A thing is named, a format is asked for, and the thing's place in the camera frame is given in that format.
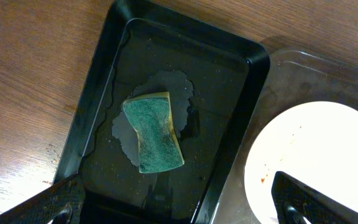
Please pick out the brown plastic serving tray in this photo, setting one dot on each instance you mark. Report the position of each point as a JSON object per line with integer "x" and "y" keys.
{"x": 295, "y": 77}

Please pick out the white plate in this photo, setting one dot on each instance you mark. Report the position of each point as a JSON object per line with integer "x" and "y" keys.
{"x": 316, "y": 143}

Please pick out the green yellow scrub sponge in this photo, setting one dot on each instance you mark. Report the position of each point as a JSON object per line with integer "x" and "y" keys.
{"x": 151, "y": 118}

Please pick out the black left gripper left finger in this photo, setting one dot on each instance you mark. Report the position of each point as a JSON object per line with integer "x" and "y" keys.
{"x": 60, "y": 203}

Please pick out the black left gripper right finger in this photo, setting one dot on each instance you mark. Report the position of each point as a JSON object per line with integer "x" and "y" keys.
{"x": 296, "y": 202}

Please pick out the black rectangular water tray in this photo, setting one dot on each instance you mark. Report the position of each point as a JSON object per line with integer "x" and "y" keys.
{"x": 212, "y": 80}

